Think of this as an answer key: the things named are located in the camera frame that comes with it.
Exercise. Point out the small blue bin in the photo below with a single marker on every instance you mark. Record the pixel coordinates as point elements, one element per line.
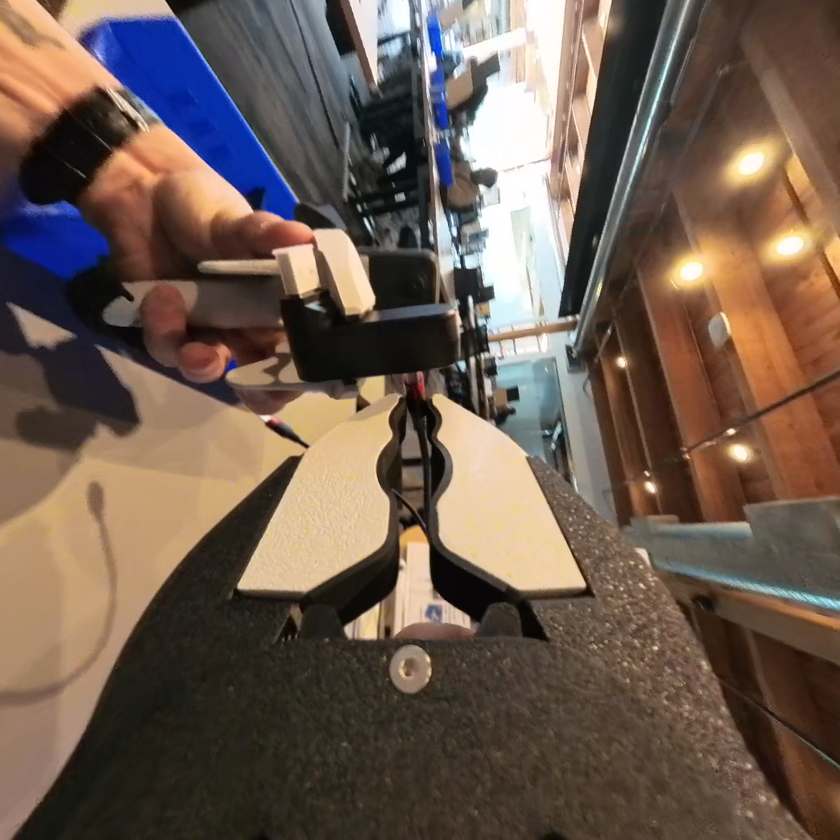
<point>435,33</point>
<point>441,98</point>

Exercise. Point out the black wristwatch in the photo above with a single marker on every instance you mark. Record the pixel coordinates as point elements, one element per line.
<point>85,144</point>

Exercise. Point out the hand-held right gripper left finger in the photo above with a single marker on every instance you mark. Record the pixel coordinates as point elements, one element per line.
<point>315,525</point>

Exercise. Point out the black usb hub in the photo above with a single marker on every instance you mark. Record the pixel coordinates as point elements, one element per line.
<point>374,344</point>

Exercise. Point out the person's left hand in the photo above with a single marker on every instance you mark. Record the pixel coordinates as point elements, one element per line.
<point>170,216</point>

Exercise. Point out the ceiling spot light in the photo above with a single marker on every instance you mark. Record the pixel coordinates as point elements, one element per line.
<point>690,270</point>
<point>740,452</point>
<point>789,245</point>
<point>751,162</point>

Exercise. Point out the large metal ceiling duct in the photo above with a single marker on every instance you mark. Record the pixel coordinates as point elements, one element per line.
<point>754,551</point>

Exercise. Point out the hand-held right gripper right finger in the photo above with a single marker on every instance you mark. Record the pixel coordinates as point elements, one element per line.
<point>505,525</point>

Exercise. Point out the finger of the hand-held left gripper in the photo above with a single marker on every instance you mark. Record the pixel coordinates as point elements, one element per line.
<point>341,269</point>
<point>282,377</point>

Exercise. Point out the blue plastic bin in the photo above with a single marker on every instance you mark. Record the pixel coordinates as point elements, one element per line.
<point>190,111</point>

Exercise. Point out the silver ceiling pipe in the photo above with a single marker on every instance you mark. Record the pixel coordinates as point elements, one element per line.
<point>630,164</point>

